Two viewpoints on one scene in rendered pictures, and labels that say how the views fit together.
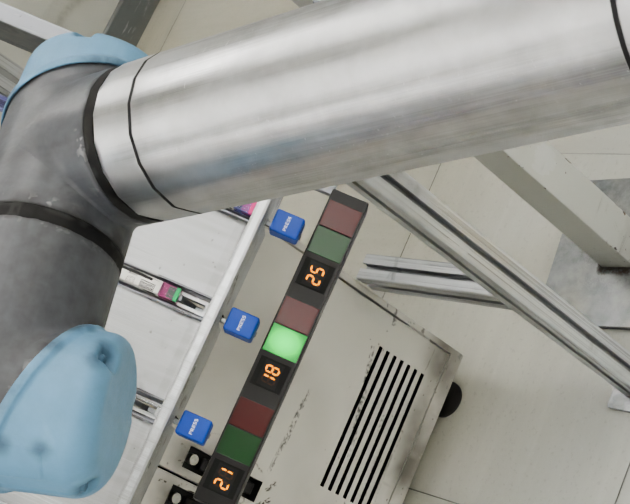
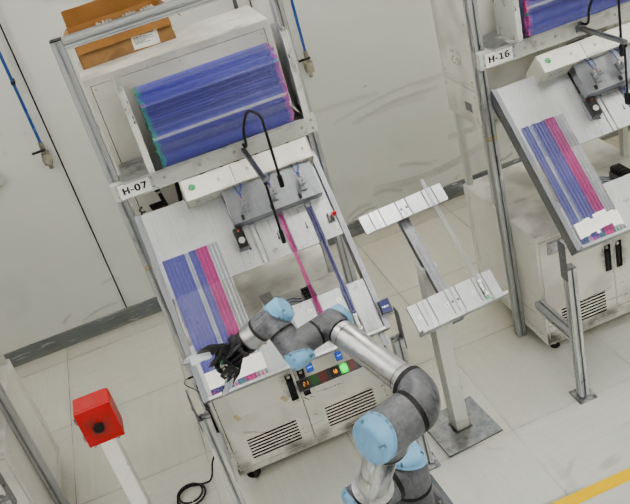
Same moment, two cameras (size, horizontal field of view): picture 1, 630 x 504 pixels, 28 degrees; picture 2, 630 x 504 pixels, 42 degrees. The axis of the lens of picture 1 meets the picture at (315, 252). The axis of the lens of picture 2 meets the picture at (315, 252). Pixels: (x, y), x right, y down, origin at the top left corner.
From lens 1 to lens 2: 1.63 m
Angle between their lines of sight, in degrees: 9
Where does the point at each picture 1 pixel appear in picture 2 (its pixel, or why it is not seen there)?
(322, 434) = (336, 396)
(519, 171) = (444, 378)
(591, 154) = (480, 392)
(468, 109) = (373, 369)
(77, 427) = (300, 361)
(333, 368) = (354, 382)
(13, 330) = (303, 342)
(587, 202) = (457, 402)
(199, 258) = not seen: hidden behind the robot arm
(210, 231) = not seen: hidden behind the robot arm
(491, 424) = not seen: hidden behind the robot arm
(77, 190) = (326, 331)
